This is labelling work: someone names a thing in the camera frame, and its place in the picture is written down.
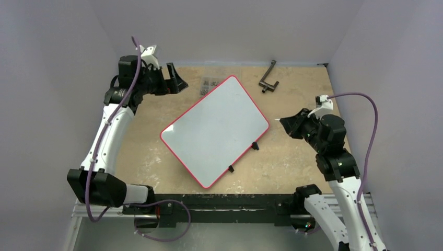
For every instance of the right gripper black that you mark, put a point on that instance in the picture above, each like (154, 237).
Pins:
(296, 124)

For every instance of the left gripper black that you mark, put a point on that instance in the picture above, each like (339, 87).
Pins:
(174, 85)

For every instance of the whiteboard with red frame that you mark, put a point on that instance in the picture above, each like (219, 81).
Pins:
(216, 131)

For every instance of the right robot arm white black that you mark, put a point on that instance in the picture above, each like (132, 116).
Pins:
(354, 230)

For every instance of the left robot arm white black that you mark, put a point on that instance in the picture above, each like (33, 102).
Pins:
(137, 194)

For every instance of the clear plastic screw box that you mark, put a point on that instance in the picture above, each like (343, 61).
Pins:
(215, 72)

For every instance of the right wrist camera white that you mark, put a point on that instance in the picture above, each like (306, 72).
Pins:
(324, 106)

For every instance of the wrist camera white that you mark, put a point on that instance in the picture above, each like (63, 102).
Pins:
(148, 55)
(324, 106)

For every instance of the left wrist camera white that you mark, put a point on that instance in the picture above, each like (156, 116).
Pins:
(148, 55)

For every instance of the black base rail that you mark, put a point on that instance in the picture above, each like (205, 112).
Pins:
(278, 209)

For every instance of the aluminium frame rail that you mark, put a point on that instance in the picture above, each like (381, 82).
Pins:
(104, 208)

